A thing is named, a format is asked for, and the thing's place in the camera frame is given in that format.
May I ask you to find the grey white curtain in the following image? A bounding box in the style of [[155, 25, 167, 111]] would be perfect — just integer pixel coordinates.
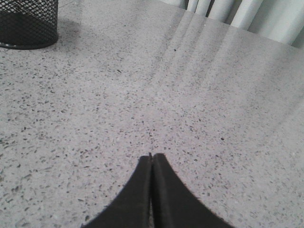
[[166, 0, 304, 49]]

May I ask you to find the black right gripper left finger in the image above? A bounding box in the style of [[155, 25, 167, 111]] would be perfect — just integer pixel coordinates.
[[85, 156, 152, 228]]

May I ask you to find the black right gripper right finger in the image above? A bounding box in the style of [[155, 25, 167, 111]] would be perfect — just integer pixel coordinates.
[[152, 153, 231, 228]]

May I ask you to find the black mesh pen bucket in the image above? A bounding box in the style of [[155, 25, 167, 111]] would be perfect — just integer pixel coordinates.
[[0, 0, 58, 50]]

